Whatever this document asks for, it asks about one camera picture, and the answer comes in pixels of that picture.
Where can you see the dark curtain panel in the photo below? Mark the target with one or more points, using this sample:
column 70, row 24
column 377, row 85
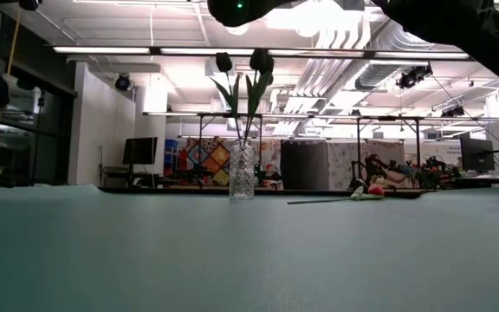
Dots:
column 303, row 164

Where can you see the yellow pole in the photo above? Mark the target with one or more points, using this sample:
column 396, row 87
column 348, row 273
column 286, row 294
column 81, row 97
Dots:
column 11, row 47

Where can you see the black metal frame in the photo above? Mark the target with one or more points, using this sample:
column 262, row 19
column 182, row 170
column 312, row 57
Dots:
column 200, row 147
column 358, row 147

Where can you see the red artificial tulip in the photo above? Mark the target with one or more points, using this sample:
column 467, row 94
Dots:
column 376, row 190

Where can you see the colourful patchwork quilt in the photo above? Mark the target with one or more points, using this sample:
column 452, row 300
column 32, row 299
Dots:
column 210, row 162

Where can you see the black computer monitor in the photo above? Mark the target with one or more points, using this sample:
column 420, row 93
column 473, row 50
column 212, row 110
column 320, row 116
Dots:
column 477, row 155
column 140, row 151

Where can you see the person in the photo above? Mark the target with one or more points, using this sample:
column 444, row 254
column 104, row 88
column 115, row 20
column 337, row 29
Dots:
column 375, row 162

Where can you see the blue storage bins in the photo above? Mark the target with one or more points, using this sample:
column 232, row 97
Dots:
column 171, row 151

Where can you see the overhead LED light bar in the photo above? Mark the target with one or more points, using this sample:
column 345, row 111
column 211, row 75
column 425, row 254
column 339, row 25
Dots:
column 206, row 51

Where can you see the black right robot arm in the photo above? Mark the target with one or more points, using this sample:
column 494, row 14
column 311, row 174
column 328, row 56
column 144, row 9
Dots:
column 470, row 30

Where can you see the black ceiling spotlight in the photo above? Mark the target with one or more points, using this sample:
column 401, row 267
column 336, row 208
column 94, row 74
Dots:
column 412, row 78
column 122, row 82

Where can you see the black artificial tulip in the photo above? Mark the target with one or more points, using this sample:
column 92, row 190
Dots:
column 261, row 60
column 223, row 62

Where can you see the silver air duct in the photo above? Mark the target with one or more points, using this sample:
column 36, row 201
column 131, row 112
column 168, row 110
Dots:
column 388, row 65

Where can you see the tall clear glass vase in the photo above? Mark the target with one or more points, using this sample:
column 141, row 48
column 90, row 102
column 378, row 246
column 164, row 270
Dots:
column 241, row 173

